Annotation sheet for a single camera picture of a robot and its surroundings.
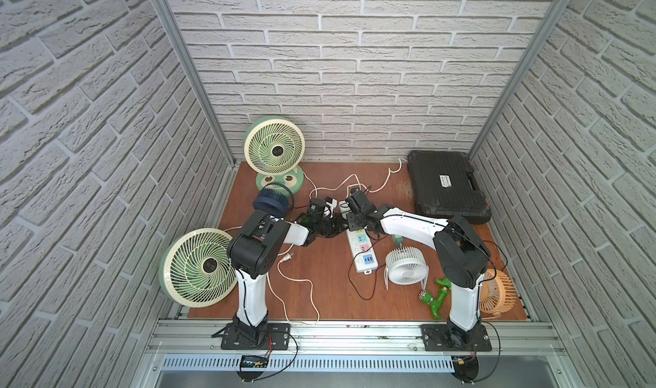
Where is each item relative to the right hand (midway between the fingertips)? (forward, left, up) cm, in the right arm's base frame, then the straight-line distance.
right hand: (356, 218), depth 96 cm
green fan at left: (-21, +50, +11) cm, 56 cm away
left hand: (0, +4, 0) cm, 4 cm away
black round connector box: (-48, -26, -5) cm, 55 cm away
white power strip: (-9, 0, -2) cm, 9 cm away
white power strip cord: (+15, -1, +7) cm, 17 cm away
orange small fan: (-32, -37, +7) cm, 49 cm away
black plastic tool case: (+12, -38, +2) cm, 40 cm away
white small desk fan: (-23, -12, +8) cm, 27 cm away
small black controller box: (-43, +36, -6) cm, 56 cm away
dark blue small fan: (+6, +30, +6) cm, 31 cm away
